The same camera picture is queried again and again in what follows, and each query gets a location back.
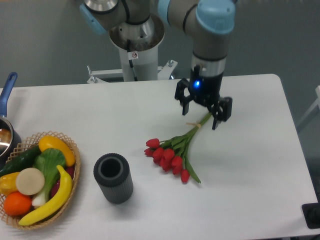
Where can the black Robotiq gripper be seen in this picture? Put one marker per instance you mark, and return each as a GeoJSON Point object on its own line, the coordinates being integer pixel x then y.
{"type": "Point", "coordinates": [206, 92]}

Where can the red tulip bouquet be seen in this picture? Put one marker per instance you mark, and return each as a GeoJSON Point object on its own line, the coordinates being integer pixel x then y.
{"type": "Point", "coordinates": [173, 154]}

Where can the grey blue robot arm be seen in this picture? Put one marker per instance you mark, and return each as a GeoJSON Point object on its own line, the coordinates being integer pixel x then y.
{"type": "Point", "coordinates": [208, 22]}

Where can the dark grey ribbed vase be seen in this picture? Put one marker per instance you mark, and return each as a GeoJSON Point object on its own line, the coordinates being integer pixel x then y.
{"type": "Point", "coordinates": [112, 174]}

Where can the purple red vegetable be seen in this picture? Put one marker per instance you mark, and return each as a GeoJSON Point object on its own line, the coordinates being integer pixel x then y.
{"type": "Point", "coordinates": [70, 170]}

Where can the black device at table edge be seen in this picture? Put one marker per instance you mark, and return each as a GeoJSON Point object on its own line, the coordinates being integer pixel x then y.
{"type": "Point", "coordinates": [311, 212]}

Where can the yellow squash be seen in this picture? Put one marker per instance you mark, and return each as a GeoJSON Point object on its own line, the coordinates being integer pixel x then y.
{"type": "Point", "coordinates": [52, 142]}

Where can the green bok choy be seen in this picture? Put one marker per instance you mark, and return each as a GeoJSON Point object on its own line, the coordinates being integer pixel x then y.
{"type": "Point", "coordinates": [47, 163]}

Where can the yellow banana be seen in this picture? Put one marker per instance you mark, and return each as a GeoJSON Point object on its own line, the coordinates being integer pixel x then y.
{"type": "Point", "coordinates": [54, 204]}

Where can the green cucumber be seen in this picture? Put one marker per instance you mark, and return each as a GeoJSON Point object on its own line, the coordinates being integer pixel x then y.
{"type": "Point", "coordinates": [24, 160]}

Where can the woven wicker basket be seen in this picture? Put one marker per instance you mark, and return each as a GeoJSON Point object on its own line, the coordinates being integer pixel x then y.
{"type": "Point", "coordinates": [27, 143]}

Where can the beige round slice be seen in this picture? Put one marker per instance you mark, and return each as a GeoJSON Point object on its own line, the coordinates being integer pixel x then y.
{"type": "Point", "coordinates": [30, 181]}

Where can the yellow orange bell pepper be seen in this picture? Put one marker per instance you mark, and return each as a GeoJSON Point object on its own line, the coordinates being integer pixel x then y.
{"type": "Point", "coordinates": [8, 183]}

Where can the orange fruit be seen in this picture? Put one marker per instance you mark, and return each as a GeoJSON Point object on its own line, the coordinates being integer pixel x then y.
{"type": "Point", "coordinates": [16, 204]}

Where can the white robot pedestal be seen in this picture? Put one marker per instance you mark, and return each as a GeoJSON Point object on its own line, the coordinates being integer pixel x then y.
{"type": "Point", "coordinates": [137, 45]}

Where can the white frame at right edge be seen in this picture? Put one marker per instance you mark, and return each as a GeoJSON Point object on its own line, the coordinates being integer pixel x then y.
{"type": "Point", "coordinates": [310, 113]}

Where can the blue handled saucepan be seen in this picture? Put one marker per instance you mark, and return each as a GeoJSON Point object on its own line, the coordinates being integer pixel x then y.
{"type": "Point", "coordinates": [9, 138]}

